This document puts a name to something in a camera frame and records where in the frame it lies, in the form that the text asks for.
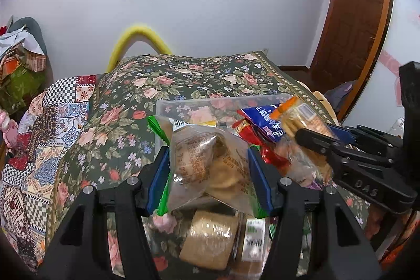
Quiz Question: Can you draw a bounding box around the orange clear cracker pack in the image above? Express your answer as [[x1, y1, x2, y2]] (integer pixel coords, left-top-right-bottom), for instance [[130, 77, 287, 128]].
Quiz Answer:
[[269, 96, 339, 182]]

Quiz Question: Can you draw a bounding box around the yellow curved foam tube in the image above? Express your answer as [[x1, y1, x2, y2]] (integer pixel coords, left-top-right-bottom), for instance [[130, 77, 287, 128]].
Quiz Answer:
[[105, 24, 173, 73]]

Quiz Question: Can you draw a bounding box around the wooden door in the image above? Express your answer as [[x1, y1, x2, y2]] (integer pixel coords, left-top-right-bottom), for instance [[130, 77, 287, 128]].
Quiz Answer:
[[310, 0, 394, 121]]

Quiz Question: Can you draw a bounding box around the pink plush toy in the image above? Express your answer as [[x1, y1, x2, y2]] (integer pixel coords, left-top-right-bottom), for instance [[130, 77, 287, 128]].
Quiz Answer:
[[0, 109, 19, 149]]

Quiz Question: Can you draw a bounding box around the square cracker pack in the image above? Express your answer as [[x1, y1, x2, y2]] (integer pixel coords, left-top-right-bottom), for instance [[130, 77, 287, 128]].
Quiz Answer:
[[179, 210, 239, 271]]

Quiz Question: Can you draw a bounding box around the pile of clothes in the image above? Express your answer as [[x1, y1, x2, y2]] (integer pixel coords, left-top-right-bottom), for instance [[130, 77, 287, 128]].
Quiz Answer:
[[1, 17, 48, 116]]

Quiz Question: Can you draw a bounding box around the patchwork quilt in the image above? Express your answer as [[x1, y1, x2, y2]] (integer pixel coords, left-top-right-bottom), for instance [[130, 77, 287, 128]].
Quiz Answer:
[[1, 75, 97, 271]]

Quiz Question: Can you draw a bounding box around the round cracker roll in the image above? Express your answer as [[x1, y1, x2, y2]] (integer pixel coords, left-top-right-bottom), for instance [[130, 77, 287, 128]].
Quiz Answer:
[[231, 215, 271, 279]]

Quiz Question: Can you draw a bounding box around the red snack packet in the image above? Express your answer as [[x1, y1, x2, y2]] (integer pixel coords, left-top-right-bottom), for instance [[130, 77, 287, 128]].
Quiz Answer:
[[231, 119, 290, 176]]

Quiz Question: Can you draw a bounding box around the clear plastic storage bin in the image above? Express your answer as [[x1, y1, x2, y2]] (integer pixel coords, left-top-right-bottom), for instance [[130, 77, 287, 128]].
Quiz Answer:
[[154, 93, 296, 156]]

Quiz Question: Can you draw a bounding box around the blue red biscuit bag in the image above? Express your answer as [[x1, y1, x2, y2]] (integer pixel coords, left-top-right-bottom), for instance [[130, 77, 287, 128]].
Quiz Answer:
[[236, 104, 285, 144]]

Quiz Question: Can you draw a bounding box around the clear green cookie bag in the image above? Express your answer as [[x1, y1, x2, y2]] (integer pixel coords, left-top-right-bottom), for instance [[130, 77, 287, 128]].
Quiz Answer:
[[147, 115, 268, 218]]

